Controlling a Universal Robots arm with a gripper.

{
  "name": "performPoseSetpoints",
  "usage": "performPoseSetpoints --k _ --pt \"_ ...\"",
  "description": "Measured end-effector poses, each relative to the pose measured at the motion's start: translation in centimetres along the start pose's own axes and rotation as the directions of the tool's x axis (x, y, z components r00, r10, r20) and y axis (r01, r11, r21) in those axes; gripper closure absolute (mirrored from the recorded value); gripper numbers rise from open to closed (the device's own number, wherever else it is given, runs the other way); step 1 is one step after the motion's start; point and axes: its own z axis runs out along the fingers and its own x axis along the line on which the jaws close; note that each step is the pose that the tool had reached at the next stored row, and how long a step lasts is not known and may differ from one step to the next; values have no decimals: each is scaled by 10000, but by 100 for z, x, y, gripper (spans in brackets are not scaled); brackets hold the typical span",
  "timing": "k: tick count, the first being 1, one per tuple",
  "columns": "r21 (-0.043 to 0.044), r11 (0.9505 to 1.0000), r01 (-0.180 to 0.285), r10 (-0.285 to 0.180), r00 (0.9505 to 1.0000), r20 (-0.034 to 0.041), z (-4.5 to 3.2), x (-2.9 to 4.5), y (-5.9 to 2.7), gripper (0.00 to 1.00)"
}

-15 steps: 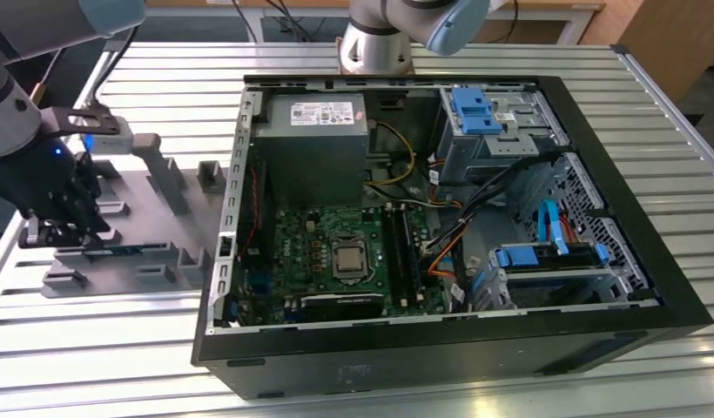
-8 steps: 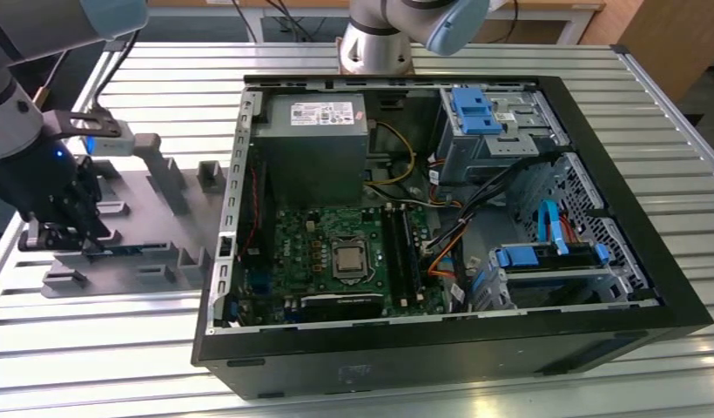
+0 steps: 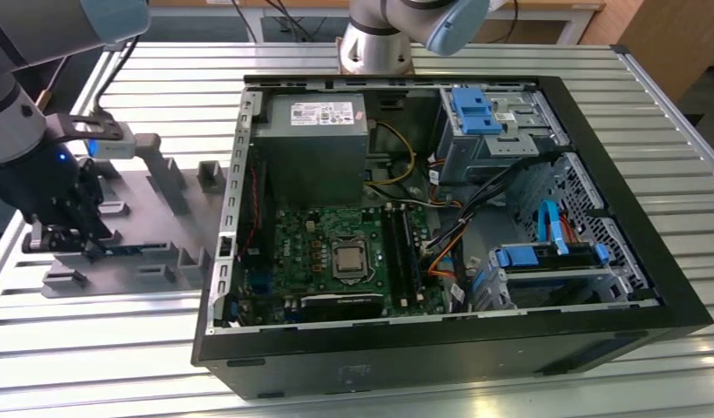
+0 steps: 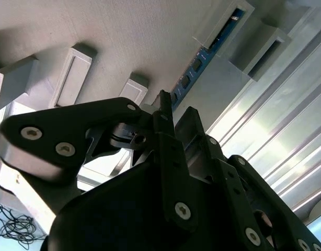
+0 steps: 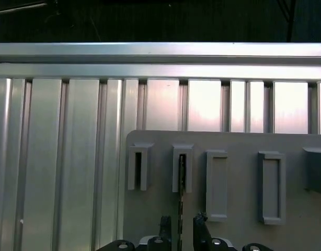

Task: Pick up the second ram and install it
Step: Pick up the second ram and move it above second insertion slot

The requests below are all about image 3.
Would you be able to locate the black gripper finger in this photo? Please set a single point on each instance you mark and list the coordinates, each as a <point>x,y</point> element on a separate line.
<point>77,222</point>

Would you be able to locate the blue RAM stick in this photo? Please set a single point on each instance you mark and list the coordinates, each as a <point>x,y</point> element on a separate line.
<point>124,251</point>

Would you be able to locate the grey parts rack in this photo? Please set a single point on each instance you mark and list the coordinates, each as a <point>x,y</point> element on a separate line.
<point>129,209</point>

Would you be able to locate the green motherboard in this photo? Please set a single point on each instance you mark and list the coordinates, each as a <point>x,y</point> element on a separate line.
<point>292,261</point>

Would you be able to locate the grey power supply unit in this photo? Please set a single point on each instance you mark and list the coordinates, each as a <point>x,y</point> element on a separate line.
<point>309,165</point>

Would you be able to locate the silver CPU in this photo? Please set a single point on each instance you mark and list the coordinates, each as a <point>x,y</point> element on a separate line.
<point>349,260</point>

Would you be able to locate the CPU socket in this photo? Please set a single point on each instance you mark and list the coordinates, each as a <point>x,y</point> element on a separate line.
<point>349,278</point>

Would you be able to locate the black graphics card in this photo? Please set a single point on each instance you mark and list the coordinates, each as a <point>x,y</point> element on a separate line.
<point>341,307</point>

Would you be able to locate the black PC case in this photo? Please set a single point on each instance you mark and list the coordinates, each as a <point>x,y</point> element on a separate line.
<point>449,348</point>

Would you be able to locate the blue drive bay latch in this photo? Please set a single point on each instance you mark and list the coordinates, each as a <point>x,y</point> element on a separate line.
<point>475,113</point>

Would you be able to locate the silver drive cage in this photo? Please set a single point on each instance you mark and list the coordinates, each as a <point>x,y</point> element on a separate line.
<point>508,148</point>

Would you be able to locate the blue disk carrier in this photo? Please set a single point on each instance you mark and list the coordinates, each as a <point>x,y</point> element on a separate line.
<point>519,259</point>

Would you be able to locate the white framed desk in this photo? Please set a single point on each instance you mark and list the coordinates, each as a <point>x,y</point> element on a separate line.
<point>571,26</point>

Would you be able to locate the wooden cabinet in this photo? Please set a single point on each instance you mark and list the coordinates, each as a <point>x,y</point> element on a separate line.
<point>671,43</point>

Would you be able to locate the black camera bracket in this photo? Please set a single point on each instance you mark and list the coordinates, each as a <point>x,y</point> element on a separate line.
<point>72,126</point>

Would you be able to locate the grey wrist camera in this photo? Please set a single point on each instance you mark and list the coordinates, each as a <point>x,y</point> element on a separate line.
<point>115,146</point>

